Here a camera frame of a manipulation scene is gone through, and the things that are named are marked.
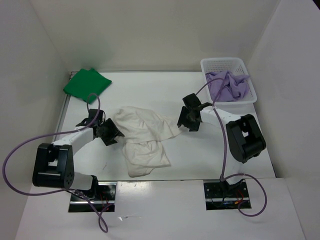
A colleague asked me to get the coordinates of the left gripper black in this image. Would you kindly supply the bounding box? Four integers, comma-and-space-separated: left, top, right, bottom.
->
98, 117, 124, 146

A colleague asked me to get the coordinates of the white t shirt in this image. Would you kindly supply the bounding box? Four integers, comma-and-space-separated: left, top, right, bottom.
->
113, 106, 182, 178

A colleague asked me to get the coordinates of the green t shirt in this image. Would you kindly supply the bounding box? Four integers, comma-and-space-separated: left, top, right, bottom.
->
63, 68, 112, 104

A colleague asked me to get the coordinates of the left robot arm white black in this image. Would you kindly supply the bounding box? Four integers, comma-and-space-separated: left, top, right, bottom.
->
32, 118, 125, 190

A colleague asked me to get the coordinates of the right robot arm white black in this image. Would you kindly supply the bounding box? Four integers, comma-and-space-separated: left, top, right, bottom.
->
177, 106, 266, 197

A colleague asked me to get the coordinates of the purple t shirt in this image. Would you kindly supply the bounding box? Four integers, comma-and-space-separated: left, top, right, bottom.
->
205, 70, 250, 102

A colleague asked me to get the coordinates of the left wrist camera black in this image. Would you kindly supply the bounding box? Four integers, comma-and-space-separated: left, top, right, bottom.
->
76, 108, 105, 128

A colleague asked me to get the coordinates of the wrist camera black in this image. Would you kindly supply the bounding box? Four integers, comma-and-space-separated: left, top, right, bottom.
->
76, 108, 105, 128
182, 93, 202, 108

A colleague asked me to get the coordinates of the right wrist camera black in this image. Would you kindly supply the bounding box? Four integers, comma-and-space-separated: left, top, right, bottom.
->
182, 93, 202, 108

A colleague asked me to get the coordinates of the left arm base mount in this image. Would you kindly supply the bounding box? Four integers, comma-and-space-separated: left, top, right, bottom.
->
68, 181, 117, 213

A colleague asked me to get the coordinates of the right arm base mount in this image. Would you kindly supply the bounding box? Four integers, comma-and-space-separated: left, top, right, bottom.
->
203, 180, 252, 211

